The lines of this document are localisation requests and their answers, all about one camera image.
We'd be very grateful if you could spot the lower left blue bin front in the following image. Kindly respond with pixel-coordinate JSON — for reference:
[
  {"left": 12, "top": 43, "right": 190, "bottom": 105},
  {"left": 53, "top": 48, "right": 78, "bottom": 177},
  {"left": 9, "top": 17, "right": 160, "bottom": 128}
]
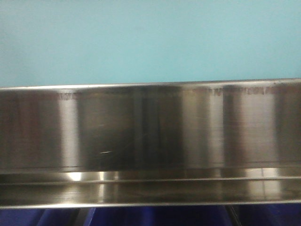
[{"left": 0, "top": 209, "right": 79, "bottom": 226}]

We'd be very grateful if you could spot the lower right blue bin front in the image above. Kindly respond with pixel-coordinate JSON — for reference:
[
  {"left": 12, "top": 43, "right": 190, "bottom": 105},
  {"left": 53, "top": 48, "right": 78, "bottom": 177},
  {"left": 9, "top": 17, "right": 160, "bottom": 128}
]
[{"left": 235, "top": 203, "right": 301, "bottom": 226}]

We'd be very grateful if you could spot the lower centre blue bin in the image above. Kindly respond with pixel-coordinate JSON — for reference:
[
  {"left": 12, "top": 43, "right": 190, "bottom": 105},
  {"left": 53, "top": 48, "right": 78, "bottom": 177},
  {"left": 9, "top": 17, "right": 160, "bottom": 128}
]
[{"left": 84, "top": 206, "right": 232, "bottom": 226}]

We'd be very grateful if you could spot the light blue bin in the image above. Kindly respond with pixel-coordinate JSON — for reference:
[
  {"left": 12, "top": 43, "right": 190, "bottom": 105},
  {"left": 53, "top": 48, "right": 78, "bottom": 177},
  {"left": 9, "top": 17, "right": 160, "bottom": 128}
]
[{"left": 0, "top": 0, "right": 301, "bottom": 87}]

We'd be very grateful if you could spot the steel shelf front beam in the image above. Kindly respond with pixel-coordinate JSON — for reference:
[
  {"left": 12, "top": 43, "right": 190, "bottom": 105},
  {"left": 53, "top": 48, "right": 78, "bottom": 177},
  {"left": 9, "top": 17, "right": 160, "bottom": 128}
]
[{"left": 0, "top": 79, "right": 301, "bottom": 209}]

